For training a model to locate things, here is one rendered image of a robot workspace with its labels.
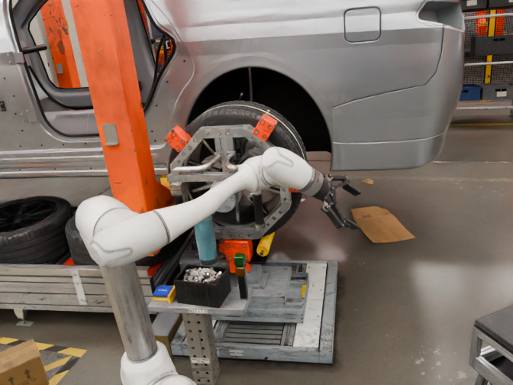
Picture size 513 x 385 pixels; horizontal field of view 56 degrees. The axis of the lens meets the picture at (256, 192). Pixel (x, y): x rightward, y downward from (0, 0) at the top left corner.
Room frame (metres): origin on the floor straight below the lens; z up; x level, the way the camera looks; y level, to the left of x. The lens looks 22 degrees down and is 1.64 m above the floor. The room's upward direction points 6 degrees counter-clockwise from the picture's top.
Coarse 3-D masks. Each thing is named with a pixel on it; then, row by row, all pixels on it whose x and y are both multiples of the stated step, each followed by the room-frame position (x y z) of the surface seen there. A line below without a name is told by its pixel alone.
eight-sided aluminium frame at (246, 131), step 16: (208, 128) 2.10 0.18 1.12; (224, 128) 2.07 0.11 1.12; (240, 128) 2.05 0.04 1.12; (192, 144) 2.10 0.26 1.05; (256, 144) 2.04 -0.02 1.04; (272, 144) 2.07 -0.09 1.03; (176, 160) 2.12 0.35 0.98; (288, 192) 2.01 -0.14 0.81; (288, 208) 2.01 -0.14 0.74; (272, 224) 2.03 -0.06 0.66
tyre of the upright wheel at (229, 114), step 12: (216, 108) 2.25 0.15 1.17; (228, 108) 2.19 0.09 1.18; (240, 108) 2.20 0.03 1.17; (252, 108) 2.22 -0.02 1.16; (264, 108) 2.27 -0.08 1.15; (204, 120) 2.18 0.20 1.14; (216, 120) 2.16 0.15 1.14; (228, 120) 2.15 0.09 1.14; (240, 120) 2.14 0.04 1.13; (252, 120) 2.13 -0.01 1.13; (276, 120) 2.20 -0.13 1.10; (192, 132) 2.19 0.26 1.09; (276, 132) 2.10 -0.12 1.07; (288, 132) 2.17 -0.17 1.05; (276, 144) 2.11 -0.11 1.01; (288, 144) 2.09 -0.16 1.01; (300, 144) 2.23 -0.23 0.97; (300, 156) 2.13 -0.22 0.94; (168, 168) 2.23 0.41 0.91; (300, 192) 2.09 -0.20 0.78; (288, 216) 2.10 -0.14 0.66; (276, 228) 2.12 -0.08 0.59
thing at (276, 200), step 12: (192, 156) 2.28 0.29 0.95; (216, 168) 2.20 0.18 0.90; (192, 192) 2.22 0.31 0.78; (204, 192) 2.33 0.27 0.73; (276, 192) 2.13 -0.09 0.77; (252, 204) 2.16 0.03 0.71; (264, 204) 2.33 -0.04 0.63; (276, 204) 2.14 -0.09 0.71; (216, 216) 2.21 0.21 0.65; (228, 216) 2.24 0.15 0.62; (240, 216) 2.25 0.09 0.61; (252, 216) 2.22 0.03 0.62; (264, 216) 2.14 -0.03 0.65
